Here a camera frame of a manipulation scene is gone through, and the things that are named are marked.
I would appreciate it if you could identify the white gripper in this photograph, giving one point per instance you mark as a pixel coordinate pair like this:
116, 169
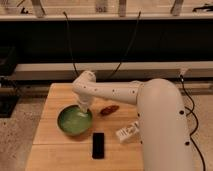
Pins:
84, 102

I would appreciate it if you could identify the green ceramic bowl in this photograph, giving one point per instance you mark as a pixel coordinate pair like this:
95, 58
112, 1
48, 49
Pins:
72, 121

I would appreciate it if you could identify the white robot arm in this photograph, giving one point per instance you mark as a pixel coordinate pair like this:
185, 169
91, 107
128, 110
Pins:
163, 128

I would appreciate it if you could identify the brown sausage toy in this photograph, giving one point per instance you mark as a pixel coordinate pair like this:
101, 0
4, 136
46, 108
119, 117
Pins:
109, 110

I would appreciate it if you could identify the black rectangular phone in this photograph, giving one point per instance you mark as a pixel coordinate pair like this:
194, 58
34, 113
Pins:
98, 146

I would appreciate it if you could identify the white metal rail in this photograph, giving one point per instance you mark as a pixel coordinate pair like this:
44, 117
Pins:
127, 70

